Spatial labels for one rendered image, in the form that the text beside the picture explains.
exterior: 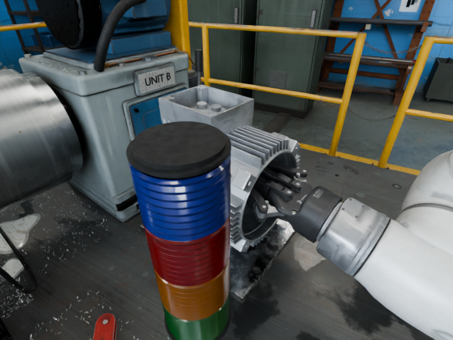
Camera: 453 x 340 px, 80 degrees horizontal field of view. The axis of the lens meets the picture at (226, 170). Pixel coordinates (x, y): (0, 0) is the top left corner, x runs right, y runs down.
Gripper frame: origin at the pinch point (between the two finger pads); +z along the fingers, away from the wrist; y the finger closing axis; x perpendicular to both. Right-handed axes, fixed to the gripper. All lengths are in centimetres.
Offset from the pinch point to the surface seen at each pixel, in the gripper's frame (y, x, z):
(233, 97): -4.6, -8.6, 2.6
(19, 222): 28, 31, 41
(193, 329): 23.3, -3.5, -17.7
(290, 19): -250, 20, 130
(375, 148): -241, 107, 1
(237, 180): 7.3, -4.4, -8.8
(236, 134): 1.1, -6.2, -3.1
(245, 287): 10.0, 11.2, -15.4
